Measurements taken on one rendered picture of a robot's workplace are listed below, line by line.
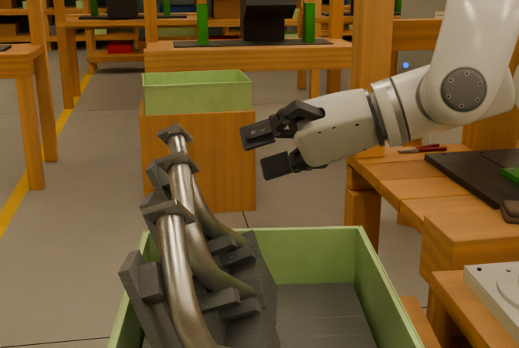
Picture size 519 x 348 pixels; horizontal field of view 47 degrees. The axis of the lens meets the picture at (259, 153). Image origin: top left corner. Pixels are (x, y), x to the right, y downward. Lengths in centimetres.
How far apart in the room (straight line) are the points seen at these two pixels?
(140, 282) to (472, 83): 40
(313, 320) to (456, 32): 60
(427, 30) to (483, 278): 92
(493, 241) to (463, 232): 6
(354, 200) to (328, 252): 70
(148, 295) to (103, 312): 214
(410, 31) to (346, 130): 118
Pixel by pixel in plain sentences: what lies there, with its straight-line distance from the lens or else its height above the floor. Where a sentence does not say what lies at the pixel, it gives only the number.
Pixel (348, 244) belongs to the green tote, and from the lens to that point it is 117.
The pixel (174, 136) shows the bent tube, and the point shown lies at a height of 118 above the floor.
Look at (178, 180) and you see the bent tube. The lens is 79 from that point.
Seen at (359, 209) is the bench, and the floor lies 72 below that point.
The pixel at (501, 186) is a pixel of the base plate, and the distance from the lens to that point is 164.
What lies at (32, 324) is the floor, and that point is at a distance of 277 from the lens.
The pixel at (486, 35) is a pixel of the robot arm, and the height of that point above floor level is 137.
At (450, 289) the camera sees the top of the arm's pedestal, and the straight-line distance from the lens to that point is 122.
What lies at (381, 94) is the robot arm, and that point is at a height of 129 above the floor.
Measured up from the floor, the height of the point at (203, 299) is 101.
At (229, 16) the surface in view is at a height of 73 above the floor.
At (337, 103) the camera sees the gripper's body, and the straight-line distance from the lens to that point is 73.
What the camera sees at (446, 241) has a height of 89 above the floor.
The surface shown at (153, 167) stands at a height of 114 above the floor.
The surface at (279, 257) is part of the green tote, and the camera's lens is 116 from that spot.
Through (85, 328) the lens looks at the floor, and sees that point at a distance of 268.
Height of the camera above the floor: 144
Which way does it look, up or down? 18 degrees down
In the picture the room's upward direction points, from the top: straight up
